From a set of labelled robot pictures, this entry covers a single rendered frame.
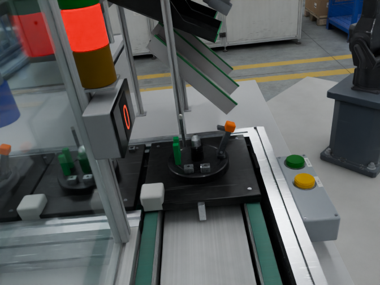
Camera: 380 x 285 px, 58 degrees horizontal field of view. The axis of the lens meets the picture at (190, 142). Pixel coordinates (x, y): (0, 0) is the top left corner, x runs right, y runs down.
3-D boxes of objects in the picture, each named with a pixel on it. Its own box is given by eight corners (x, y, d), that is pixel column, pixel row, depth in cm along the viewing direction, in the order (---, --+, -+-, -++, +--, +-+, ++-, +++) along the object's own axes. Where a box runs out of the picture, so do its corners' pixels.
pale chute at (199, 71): (229, 95, 105) (239, 85, 103) (226, 115, 94) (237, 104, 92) (157, 34, 98) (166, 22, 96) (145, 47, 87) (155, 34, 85)
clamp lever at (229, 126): (224, 150, 77) (234, 121, 73) (225, 155, 76) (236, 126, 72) (208, 147, 77) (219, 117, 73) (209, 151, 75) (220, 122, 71)
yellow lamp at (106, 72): (119, 73, 49) (112, 39, 47) (113, 86, 45) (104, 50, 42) (85, 77, 50) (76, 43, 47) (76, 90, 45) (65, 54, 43)
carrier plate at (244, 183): (243, 140, 89) (243, 133, 88) (261, 202, 68) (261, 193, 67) (152, 149, 90) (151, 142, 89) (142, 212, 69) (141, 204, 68)
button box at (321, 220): (304, 174, 82) (306, 152, 79) (337, 241, 64) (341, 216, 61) (275, 176, 83) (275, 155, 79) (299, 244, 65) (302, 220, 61)
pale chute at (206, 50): (224, 77, 118) (233, 68, 115) (221, 93, 107) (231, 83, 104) (160, 22, 111) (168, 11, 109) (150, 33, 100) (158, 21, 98)
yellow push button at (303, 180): (310, 178, 72) (311, 171, 71) (316, 191, 69) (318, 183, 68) (292, 181, 73) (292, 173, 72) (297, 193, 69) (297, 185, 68)
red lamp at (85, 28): (112, 38, 47) (103, 0, 44) (104, 49, 42) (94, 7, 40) (76, 42, 47) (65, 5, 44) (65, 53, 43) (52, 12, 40)
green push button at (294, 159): (301, 160, 78) (301, 153, 77) (306, 171, 75) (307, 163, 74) (283, 162, 79) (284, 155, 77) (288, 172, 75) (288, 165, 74)
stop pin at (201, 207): (206, 216, 70) (204, 201, 68) (206, 220, 69) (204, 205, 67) (199, 216, 70) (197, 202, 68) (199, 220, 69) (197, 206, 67)
